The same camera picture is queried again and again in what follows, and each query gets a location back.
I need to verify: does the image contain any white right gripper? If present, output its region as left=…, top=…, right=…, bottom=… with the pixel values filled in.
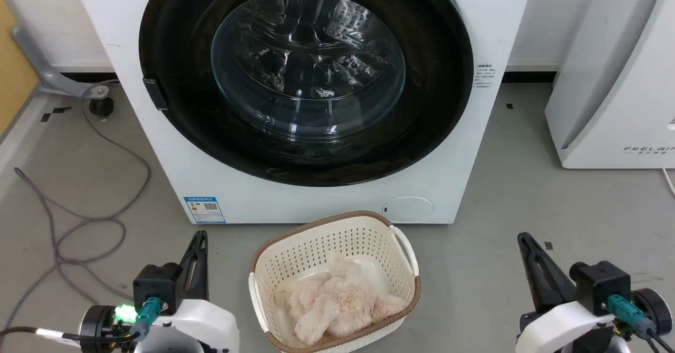
left=515, top=232, right=616, bottom=353

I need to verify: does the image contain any black round floor foot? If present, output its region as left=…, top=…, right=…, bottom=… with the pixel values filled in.
left=89, top=97, right=114, bottom=117

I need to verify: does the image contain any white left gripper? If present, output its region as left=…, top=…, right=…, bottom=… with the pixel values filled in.
left=134, top=231, right=240, bottom=353

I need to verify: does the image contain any thin grey floor cable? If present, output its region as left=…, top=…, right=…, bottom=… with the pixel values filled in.
left=0, top=97, right=152, bottom=338

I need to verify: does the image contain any yellow wooden panel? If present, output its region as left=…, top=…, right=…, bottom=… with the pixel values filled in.
left=0, top=0, right=40, bottom=135

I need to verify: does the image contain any right arm black wrist ring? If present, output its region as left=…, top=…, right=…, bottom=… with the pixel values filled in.
left=632, top=288, right=673, bottom=339

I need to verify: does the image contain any white front-load washing machine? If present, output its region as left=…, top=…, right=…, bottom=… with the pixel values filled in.
left=69, top=0, right=536, bottom=225

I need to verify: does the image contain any black round glass washer door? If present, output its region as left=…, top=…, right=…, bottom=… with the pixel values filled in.
left=138, top=0, right=474, bottom=187

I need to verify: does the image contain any grey caster leg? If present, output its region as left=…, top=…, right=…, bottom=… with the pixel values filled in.
left=12, top=26, right=119, bottom=99

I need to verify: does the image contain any blue energy label sticker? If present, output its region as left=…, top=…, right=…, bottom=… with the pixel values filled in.
left=184, top=196, right=226, bottom=224

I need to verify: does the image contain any white air purifier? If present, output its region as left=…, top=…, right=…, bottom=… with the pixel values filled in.
left=545, top=0, right=675, bottom=169

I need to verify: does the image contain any cream perforated laundry basket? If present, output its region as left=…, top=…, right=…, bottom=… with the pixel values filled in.
left=248, top=211, right=422, bottom=353

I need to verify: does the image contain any beige fluffy cloth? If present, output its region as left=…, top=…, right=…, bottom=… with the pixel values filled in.
left=273, top=254, right=408, bottom=346

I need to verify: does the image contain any black door handle latch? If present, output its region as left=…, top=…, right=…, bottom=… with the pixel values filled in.
left=142, top=77, right=169, bottom=112

